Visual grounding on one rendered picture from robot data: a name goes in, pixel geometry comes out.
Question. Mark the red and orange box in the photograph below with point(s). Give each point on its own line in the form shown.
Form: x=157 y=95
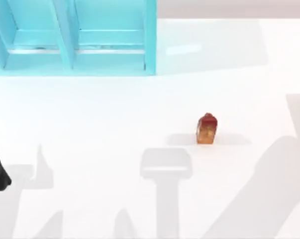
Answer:
x=207 y=130

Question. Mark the light blue rack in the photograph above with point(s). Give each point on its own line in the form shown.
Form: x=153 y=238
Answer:
x=65 y=37

